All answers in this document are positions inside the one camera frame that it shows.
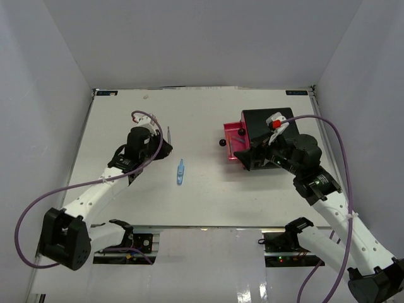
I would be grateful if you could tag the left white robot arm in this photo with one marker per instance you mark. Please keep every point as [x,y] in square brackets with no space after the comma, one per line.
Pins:
[70,235]

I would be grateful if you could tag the blue correction tape pen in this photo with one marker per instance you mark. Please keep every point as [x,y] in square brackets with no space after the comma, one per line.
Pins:
[180,172]

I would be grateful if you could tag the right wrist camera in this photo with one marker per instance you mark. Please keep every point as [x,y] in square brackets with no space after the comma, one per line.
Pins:
[277,123]

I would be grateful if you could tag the pink top drawer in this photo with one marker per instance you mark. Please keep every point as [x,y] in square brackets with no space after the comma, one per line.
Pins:
[243,128]

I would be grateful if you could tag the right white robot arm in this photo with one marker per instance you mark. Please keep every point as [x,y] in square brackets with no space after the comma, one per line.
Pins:
[373,274]

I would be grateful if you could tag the black drawer organizer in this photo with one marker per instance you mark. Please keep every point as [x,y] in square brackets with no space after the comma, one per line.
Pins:
[262,129]

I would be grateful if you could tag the blue corner label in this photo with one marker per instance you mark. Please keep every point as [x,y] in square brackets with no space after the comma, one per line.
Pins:
[106,93]
[296,92]

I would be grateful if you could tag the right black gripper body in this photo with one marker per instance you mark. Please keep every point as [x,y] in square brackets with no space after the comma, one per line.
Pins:
[281,158]

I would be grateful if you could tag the blue corner label left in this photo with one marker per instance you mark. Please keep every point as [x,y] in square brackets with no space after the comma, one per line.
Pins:
[106,93]

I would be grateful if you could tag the pink drawer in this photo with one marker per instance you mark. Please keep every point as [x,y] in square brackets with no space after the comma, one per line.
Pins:
[230,130]
[243,128]

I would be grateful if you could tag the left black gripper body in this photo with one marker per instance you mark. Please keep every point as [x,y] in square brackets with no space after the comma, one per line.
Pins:
[153,145]

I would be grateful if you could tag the orange tip highlighter pen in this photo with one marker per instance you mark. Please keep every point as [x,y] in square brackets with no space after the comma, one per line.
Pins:
[231,149]

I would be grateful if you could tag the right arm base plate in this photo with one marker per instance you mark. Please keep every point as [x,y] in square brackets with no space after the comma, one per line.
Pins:
[281,242]

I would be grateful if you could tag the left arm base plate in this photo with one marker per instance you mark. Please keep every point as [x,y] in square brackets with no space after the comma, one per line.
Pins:
[140,241]

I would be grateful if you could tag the blue corner label right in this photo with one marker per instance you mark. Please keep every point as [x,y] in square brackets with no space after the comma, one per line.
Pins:
[296,92]

